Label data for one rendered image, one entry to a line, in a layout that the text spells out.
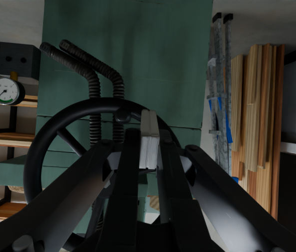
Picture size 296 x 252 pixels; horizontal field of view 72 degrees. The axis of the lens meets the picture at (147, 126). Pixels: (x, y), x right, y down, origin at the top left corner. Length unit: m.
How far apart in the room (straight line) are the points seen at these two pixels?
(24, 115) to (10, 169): 2.81
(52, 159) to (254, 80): 1.64
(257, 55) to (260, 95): 0.32
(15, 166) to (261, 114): 1.70
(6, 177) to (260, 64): 1.82
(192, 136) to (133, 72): 0.23
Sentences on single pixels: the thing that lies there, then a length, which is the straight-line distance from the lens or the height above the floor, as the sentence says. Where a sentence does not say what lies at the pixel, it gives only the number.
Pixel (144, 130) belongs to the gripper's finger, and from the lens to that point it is 0.16.
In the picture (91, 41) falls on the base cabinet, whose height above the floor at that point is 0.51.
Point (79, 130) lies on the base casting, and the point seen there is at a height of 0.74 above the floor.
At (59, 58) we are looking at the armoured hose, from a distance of 0.48.
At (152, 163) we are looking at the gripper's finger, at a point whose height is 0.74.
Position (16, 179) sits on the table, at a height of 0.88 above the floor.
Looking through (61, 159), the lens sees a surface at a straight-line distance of 0.58.
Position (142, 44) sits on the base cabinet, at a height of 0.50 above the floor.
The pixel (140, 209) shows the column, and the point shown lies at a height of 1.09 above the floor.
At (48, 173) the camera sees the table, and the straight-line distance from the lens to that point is 0.60.
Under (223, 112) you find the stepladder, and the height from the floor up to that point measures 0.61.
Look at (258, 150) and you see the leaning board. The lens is 1.92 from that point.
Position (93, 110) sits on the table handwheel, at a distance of 0.36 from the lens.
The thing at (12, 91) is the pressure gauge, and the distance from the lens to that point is 0.56.
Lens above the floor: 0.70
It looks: 1 degrees up
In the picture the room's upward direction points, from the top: 175 degrees counter-clockwise
